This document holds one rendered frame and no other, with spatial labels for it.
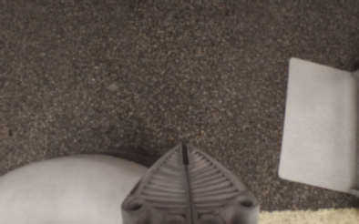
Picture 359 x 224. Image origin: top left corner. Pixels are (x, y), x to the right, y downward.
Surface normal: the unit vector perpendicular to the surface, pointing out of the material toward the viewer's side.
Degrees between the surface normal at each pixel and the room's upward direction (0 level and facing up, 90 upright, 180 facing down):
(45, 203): 15
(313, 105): 0
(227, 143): 0
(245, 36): 0
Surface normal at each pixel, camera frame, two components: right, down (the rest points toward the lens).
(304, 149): 0.00, -0.17
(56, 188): 0.02, -0.70
